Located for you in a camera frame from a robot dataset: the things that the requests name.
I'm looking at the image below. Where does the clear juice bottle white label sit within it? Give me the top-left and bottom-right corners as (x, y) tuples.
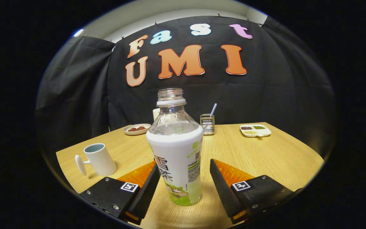
(146, 88), (204, 206)

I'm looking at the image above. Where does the wooden table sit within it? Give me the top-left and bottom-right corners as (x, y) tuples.
(56, 122), (325, 229)

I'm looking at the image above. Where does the white cup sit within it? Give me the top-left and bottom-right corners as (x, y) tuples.
(75, 143), (118, 177)

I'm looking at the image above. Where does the white divided bean dish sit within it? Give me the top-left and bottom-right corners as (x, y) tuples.
(240, 124), (272, 138)

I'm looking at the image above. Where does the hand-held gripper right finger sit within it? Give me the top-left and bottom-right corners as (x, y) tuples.
(210, 158), (303, 225)

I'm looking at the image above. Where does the metal wire holder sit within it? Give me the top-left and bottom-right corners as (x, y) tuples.
(200, 114), (215, 135)

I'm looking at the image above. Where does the small white plate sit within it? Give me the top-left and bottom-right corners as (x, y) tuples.
(123, 123), (152, 135)

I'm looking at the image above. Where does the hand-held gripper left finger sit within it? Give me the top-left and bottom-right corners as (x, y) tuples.
(80, 160), (161, 226)

